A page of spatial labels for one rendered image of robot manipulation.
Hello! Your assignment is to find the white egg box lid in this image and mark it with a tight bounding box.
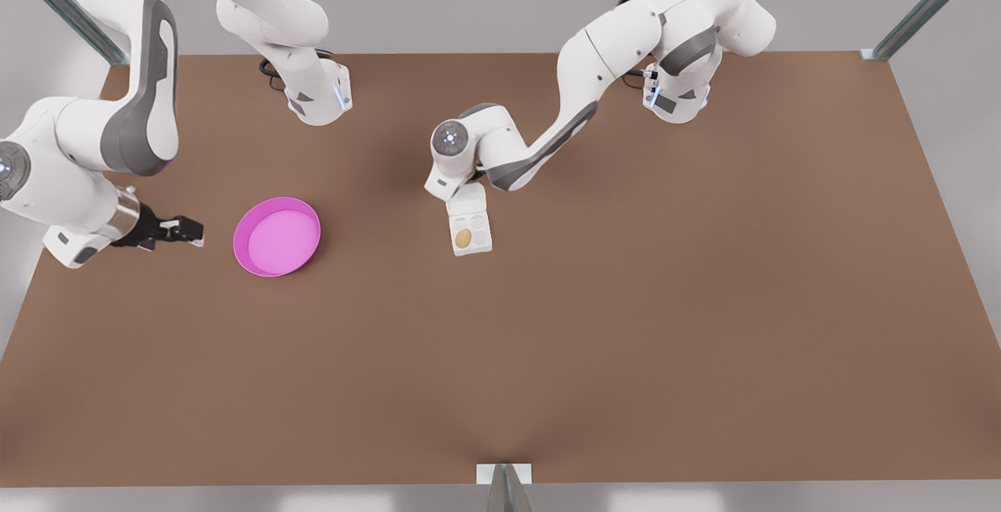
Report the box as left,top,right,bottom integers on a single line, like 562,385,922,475
446,183,490,217

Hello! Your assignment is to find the white egg box base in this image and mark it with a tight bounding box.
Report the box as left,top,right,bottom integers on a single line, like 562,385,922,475
449,210,494,257

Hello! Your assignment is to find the pink round bowl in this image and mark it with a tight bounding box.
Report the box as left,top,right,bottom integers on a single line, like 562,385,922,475
233,196,322,277

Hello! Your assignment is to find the silver frame post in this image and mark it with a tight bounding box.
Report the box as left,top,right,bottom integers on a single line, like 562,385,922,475
476,462,533,512
0,0,131,66
859,0,1001,63

